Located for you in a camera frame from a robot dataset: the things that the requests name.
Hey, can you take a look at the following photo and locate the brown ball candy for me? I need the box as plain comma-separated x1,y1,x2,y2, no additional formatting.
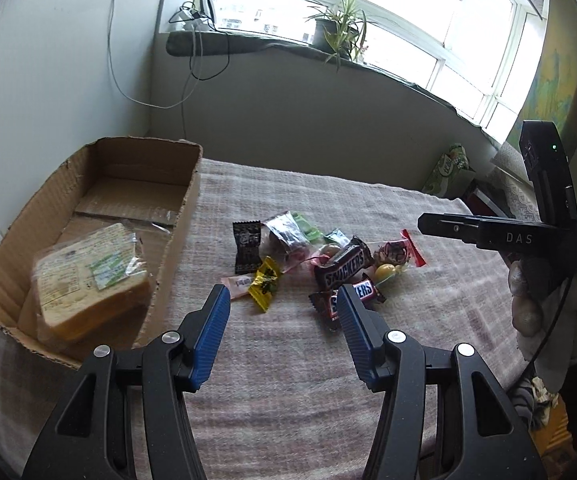
317,243,341,261

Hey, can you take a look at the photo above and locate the white cable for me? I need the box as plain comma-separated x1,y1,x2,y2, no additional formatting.
106,0,205,141

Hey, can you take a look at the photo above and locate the green chips bag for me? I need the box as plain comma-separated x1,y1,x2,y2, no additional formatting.
422,143,476,200

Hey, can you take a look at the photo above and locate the potted spider plant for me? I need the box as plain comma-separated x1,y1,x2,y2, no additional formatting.
307,0,369,70

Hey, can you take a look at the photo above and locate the teal mint candy wrapper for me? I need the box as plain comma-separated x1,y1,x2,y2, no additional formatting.
324,229,351,248

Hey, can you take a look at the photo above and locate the Snickers bar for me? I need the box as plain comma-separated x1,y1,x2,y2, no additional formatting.
309,274,386,330
314,236,374,292

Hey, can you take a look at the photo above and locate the white charger on sill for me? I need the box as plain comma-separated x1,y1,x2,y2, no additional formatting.
168,0,217,32

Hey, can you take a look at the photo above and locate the wall map poster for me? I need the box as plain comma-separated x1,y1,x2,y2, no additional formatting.
506,0,577,156

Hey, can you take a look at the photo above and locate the nut mix red-edged bag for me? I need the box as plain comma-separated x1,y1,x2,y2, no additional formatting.
373,229,426,272

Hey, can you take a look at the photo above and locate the black candy wrapper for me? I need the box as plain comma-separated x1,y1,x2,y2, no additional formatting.
233,221,262,275

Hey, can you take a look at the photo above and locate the yellow candy wrapper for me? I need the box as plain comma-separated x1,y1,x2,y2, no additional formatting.
248,256,282,312

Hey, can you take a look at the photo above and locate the white gloved right hand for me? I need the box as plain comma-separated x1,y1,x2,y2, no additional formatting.
509,260,577,393

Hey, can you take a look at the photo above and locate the yellow ball candy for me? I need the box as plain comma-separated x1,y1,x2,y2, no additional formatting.
374,263,401,284

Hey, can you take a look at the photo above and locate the clear red-edged snack bag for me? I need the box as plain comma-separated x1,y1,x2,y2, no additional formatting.
262,210,312,270

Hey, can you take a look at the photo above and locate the green tablet candy wrapper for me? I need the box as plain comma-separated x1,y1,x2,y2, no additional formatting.
291,211,323,246

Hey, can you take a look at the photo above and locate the black cable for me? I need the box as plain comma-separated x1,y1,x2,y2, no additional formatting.
168,1,232,83

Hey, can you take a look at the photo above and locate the brown cardboard box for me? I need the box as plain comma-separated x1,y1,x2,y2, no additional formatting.
0,136,203,370

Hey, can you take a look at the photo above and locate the wrapped bread loaf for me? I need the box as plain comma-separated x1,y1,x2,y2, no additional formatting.
31,222,152,348

